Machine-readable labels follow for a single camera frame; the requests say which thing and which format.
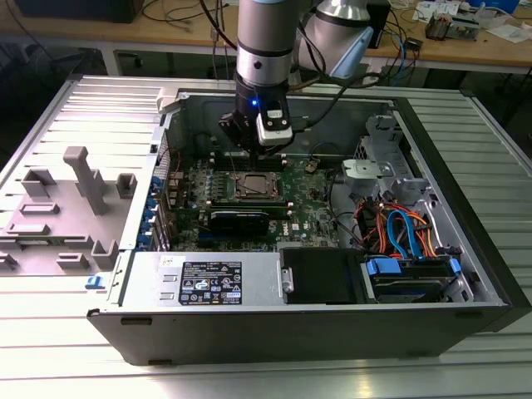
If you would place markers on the round coin cell battery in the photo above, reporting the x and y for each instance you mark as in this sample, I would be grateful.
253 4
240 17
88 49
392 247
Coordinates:
310 167

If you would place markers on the black RAM slot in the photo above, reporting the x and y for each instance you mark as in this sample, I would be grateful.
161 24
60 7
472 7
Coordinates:
274 160
274 169
274 155
249 205
274 165
249 200

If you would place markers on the black PC case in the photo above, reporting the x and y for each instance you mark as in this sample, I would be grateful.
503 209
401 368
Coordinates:
291 336

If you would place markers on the printed white leaflet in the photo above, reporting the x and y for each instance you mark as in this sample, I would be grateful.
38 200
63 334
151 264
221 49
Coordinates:
436 9

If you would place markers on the grey parts rack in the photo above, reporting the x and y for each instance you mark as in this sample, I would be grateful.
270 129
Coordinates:
62 232

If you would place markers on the tall black box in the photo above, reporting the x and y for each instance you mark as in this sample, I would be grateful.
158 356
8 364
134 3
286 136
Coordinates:
380 25

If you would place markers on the grey metal bracket plate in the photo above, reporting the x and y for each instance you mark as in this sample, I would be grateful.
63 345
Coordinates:
353 170

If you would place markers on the small black adapter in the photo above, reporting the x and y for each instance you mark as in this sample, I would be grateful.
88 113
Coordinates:
413 43

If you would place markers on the white paper sheet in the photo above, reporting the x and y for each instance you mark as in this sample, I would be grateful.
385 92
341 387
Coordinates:
509 32

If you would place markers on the green electronics box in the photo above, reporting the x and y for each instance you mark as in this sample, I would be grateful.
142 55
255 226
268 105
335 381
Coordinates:
464 31

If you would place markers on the copper coil transformer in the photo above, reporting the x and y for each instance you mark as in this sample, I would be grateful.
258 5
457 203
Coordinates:
437 27

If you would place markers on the green RAM stick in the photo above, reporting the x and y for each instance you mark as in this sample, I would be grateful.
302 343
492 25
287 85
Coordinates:
36 242

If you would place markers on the blue plastic clip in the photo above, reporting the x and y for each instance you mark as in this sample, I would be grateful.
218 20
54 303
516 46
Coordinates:
93 283

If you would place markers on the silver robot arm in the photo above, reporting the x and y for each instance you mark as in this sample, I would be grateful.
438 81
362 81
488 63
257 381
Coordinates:
266 33

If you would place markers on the blue plastic card latch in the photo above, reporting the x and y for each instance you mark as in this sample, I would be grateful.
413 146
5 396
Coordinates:
157 183

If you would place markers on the black computer box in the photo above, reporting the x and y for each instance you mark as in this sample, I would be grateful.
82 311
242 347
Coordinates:
83 10

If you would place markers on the perforated metal drive cage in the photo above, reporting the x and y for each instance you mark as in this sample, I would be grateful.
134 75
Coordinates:
376 124

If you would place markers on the black graphics card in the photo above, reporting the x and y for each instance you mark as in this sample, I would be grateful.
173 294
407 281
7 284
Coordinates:
239 226

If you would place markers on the wooden workbench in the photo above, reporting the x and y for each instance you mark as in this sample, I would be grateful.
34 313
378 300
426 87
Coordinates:
478 52
62 33

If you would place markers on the green motherboard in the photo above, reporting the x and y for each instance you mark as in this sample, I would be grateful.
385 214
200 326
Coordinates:
307 208

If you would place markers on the hard disk in blue carrier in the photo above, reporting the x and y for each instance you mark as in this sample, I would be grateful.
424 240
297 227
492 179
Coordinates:
399 291

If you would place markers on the silver power supply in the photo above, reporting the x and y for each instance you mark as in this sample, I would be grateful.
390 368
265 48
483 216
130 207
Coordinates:
145 287

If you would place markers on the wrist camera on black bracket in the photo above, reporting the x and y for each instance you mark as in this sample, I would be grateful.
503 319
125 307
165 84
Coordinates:
274 133

